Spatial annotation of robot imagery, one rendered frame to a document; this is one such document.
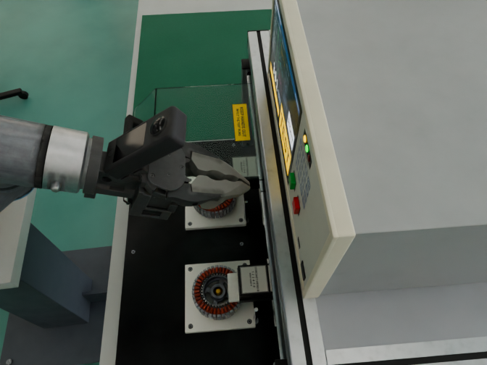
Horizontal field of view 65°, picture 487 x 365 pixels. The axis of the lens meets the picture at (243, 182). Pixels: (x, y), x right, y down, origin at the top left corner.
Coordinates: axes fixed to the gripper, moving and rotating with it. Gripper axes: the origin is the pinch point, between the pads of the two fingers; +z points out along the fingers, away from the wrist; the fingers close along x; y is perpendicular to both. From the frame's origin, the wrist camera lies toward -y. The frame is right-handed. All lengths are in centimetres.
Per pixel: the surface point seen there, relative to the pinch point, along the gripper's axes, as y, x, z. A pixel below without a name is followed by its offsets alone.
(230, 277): 33.6, 1.4, 12.5
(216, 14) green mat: 41, -102, 16
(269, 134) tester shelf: 4.3, -14.1, 8.2
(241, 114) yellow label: 10.5, -23.4, 6.5
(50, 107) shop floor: 150, -133, -41
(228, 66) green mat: 39, -73, 19
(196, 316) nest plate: 41.4, 7.8, 7.5
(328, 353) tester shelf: 2.9, 21.4, 11.4
